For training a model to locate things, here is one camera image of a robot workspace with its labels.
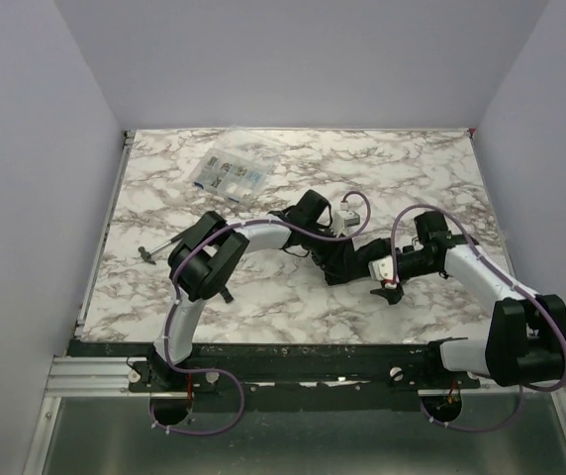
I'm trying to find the dark green folding umbrella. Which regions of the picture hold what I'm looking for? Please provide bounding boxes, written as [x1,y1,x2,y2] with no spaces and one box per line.
[310,238,391,286]

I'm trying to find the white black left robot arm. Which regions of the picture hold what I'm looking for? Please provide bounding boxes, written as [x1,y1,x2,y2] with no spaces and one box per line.
[147,190,336,385]

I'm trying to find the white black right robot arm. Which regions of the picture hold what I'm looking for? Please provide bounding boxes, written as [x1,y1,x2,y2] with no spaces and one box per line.
[368,205,566,392]

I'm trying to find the black rubber mallet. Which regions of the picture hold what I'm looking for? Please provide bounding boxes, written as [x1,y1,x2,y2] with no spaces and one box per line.
[220,287,234,304]

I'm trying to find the clear plastic screw organizer box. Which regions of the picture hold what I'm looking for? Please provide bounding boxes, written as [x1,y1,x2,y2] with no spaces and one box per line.
[189,147,271,204]

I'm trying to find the small steel claw hammer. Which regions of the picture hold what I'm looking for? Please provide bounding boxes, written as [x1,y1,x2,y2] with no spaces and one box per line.
[138,235,180,265]

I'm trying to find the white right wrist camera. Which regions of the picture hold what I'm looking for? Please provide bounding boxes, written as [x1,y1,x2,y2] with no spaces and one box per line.
[368,255,398,289]

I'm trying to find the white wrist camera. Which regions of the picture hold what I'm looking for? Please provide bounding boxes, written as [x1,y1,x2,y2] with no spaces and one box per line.
[368,255,398,289]
[330,210,361,238]

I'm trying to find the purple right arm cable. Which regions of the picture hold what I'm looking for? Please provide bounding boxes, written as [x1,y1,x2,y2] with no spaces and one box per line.
[390,205,566,395]

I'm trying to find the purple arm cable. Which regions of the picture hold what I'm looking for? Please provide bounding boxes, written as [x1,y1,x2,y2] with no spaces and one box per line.
[162,191,374,377]
[390,205,566,395]

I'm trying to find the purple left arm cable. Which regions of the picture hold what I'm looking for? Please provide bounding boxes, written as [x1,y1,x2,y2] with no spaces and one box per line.
[162,191,374,377]

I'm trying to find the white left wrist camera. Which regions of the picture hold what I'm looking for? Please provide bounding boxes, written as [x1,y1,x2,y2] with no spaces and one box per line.
[330,210,361,238]

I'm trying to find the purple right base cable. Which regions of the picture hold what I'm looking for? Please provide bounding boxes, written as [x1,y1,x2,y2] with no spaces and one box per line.
[421,385,525,432]

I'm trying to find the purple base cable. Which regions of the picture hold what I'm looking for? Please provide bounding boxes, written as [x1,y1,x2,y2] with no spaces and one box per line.
[146,365,247,437]
[421,385,525,432]

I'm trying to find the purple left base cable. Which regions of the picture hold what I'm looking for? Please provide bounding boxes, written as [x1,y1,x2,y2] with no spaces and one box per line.
[146,365,247,437]

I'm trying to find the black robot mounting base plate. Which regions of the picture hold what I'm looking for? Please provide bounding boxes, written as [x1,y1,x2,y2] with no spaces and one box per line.
[67,340,480,413]

